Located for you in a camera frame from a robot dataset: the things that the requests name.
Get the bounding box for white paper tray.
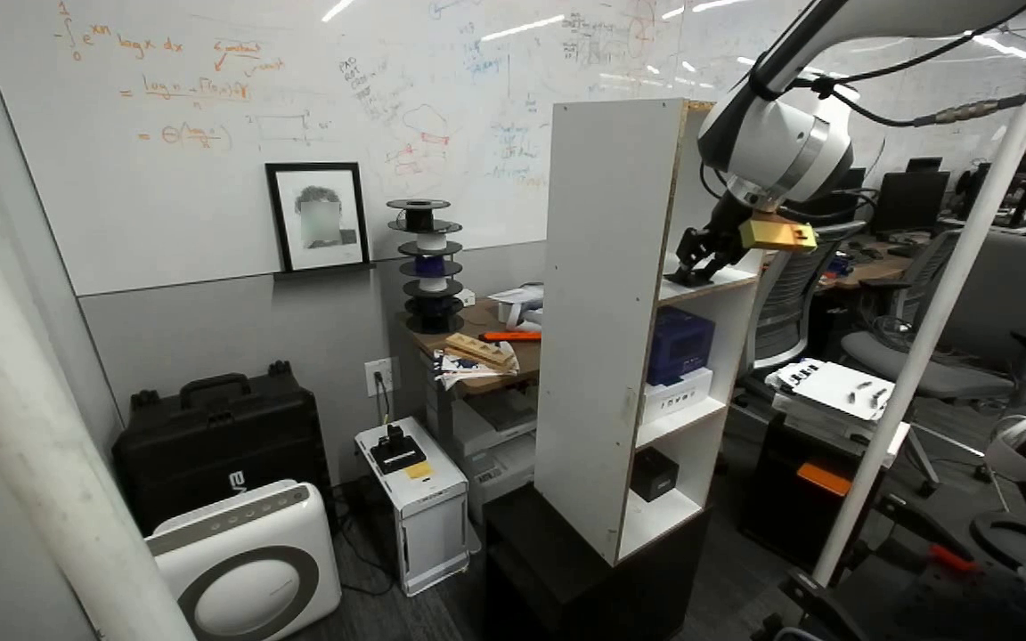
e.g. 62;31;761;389
763;352;897;428

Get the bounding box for large white whiteboard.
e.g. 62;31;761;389
0;0;801;304

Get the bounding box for orange handled tool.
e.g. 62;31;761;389
483;326;544;349

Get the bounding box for black framed portrait picture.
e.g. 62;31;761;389
262;157;376;283

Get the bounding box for stack of filament spools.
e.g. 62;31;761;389
386;195;470;340

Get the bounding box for white air purifier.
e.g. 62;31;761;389
142;475;345;641

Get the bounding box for cluttered brown desk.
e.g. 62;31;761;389
409;295;549;403

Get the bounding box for thick white pole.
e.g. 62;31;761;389
0;157;199;641

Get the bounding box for small black box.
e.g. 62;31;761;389
629;447;685;506

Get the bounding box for white box device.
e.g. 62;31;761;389
350;415;473;602

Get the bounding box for black hard carrying case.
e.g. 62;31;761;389
107;358;334;537

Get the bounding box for white box under blue box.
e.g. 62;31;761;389
641;364;718;420

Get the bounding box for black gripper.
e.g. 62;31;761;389
669;189;769;287

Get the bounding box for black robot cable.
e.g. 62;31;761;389
790;0;1026;132

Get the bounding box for black stand under shelf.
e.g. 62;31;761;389
483;482;720;641

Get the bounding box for black cabinet with orange label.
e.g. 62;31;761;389
736;405;916;579

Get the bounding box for thin white pole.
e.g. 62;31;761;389
809;0;1026;587

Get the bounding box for white wooden shelf unit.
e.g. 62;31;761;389
530;97;769;571

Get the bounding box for dark blue box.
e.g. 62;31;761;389
645;308;720;391

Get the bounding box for grey office chair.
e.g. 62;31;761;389
839;222;1026;415

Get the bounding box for yellowish wrist camera mount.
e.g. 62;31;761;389
739;209;823;258

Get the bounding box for black device on cabinet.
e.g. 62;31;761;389
363;418;433;478

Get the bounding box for black computer monitor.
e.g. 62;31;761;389
866;169;954;239

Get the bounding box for white wall outlet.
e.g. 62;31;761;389
362;352;398;403

